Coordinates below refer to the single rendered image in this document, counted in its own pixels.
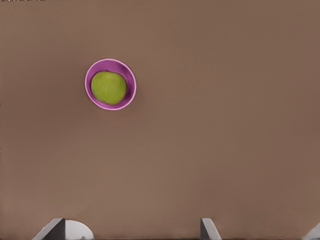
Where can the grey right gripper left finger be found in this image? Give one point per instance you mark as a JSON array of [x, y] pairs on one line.
[[54, 230]]

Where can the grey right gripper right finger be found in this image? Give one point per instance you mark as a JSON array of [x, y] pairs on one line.
[[207, 230]]

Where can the green apple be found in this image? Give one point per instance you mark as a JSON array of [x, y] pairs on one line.
[[108, 87]]

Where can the white bowl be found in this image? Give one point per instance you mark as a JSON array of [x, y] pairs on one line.
[[77, 229]]

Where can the purple plate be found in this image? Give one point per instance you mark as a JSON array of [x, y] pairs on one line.
[[130, 82]]

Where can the silver frame post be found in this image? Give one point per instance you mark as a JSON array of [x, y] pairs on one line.
[[314, 233]]

